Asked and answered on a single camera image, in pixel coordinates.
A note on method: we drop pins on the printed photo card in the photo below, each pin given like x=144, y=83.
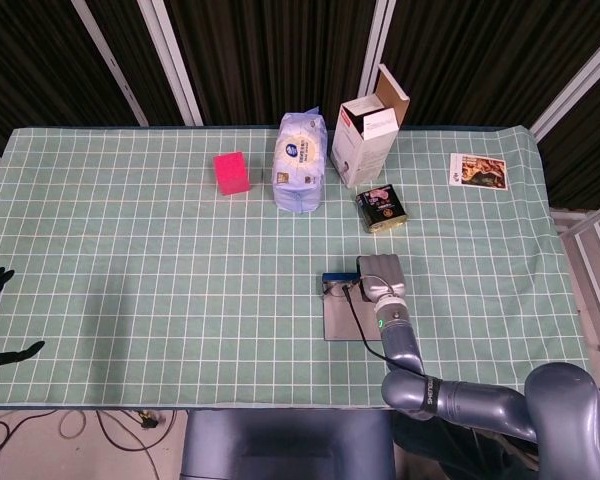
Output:
x=477, y=171

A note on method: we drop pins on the yellow black power plug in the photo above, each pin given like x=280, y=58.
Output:
x=149, y=419

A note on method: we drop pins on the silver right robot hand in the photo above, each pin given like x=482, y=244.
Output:
x=382, y=277

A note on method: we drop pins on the white open carton box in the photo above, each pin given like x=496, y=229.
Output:
x=360, y=150

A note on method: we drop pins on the white slanted frame post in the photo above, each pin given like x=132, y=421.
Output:
x=575, y=85

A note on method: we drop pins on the black pleated curtain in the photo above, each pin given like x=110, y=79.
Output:
x=280, y=50

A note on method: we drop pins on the thin white frame post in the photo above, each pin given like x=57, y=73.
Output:
x=112, y=65

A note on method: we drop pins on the thin-framed eyeglasses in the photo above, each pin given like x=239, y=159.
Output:
x=332, y=289

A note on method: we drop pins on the pink foam cube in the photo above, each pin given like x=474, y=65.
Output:
x=232, y=172

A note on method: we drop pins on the green checked tablecloth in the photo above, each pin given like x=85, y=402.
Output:
x=130, y=250

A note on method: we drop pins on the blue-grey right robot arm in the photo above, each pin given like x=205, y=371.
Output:
x=405, y=345

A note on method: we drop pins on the white metal frame rack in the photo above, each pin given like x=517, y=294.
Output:
x=590, y=240

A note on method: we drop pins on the double white frame post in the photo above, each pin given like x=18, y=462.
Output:
x=172, y=65

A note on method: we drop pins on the light blue tissue pack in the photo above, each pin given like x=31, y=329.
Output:
x=300, y=165

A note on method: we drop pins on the black gold luncheon meat can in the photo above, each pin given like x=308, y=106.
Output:
x=382, y=207

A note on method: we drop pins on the blue-grey robot torso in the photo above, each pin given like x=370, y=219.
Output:
x=280, y=445

